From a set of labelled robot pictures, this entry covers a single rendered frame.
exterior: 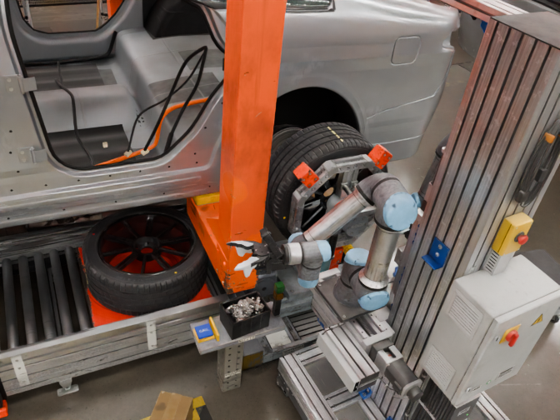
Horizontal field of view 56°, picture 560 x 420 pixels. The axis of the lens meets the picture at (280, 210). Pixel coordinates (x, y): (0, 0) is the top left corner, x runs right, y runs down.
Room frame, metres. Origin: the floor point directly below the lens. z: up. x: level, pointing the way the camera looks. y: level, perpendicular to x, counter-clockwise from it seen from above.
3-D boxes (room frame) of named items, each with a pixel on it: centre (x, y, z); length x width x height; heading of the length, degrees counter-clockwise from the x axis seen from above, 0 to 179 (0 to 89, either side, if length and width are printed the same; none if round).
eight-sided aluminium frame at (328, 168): (2.18, -0.30, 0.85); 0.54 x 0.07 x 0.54; 119
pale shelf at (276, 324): (1.66, 0.13, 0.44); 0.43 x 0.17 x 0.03; 119
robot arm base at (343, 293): (1.60, -0.34, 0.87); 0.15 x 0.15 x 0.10
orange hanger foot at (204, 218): (2.18, 0.34, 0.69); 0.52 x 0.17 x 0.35; 29
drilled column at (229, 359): (1.65, 0.16, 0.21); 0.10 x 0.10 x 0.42; 29
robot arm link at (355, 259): (1.60, -0.35, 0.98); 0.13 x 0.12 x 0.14; 18
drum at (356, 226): (2.12, -0.33, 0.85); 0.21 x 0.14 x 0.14; 29
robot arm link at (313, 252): (1.39, -0.14, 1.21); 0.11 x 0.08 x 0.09; 108
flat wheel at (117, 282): (2.10, 0.69, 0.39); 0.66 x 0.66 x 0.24
